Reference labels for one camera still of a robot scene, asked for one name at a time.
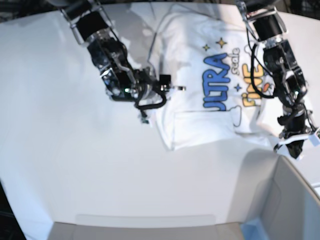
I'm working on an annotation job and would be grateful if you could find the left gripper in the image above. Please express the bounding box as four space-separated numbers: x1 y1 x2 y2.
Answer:
275 102 318 159

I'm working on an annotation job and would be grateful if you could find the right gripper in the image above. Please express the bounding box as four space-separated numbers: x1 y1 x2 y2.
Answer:
109 68 186 113

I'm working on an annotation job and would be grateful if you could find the white printed t-shirt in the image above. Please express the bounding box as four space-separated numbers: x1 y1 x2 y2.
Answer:
129 2 313 161

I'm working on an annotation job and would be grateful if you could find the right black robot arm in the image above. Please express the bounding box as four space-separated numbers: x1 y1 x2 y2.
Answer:
49 0 186 123

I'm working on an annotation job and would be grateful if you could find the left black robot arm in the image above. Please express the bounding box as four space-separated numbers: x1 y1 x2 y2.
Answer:
235 0 320 159

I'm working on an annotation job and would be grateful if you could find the grey cardboard box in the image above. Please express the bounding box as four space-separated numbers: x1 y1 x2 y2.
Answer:
48 157 320 240

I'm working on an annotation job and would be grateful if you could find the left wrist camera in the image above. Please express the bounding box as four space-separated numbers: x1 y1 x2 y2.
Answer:
309 128 320 147

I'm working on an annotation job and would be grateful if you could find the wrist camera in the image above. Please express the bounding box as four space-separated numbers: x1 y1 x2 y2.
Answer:
138 112 154 128
309 128 320 147

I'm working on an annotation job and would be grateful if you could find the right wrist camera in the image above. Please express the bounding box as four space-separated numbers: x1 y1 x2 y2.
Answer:
138 112 154 128

